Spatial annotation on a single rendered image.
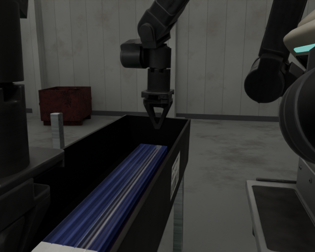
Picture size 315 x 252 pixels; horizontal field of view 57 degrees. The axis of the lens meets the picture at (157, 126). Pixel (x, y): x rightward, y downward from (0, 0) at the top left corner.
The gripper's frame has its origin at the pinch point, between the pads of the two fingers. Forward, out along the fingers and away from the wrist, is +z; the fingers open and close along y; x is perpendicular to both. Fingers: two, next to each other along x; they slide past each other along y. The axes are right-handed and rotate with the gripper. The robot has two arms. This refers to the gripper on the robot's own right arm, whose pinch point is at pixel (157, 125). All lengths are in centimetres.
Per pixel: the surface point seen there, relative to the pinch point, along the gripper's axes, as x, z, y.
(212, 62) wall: -5, -13, -601
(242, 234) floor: 39, 110, -135
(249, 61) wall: 74, -19, -602
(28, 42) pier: -438, -49, -566
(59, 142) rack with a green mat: -36.7, 11.6, -14.2
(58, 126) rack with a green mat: -36.8, 5.9, -14.2
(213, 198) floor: 17, 112, -191
